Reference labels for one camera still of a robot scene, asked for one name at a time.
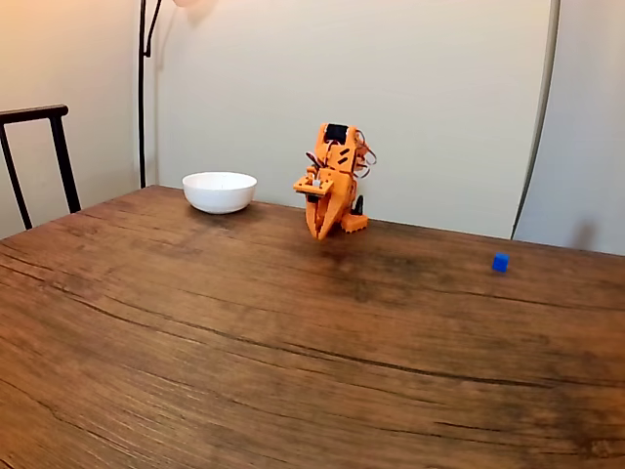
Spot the white bowl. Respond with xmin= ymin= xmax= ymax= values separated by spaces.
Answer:
xmin=182 ymin=170 xmax=258 ymax=215

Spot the black floor lamp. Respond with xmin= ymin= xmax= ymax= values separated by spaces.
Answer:
xmin=138 ymin=0 xmax=219 ymax=190

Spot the black chair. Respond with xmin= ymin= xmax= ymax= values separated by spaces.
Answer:
xmin=0 ymin=104 xmax=82 ymax=231

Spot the orange gripper camera mount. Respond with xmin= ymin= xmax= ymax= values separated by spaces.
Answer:
xmin=292 ymin=171 xmax=336 ymax=200

